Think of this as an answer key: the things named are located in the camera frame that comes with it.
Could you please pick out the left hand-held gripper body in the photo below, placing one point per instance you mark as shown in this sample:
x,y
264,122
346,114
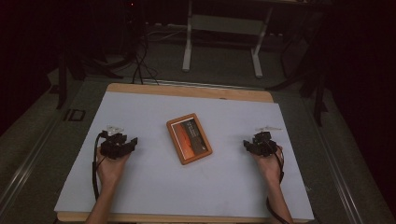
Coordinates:
x,y
114,146

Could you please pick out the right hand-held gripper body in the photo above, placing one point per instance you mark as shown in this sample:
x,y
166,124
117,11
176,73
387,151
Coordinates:
x,y
264,145

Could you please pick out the orange book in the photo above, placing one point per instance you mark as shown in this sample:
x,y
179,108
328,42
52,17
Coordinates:
x,y
189,138

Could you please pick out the person's right hand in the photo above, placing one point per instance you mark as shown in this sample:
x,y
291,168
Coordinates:
x,y
269,168

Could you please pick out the person's left hand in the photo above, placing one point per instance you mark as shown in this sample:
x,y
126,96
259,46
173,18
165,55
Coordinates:
x,y
109,169

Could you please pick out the white table mat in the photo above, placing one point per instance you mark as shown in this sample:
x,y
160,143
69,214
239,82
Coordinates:
x,y
155,186

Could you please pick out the white table board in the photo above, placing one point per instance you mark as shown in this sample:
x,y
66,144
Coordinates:
x,y
186,90

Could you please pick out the black metal stand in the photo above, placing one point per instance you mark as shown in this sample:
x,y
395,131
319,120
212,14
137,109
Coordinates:
x,y
62,81
317,93

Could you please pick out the black floor bracket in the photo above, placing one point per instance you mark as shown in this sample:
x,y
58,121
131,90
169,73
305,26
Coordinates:
x,y
74,115

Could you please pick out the metal floor rail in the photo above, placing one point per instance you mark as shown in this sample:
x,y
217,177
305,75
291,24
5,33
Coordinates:
x,y
21,174
339,174

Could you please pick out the white metal table frame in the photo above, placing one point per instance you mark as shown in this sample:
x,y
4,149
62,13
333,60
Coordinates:
x,y
190,37

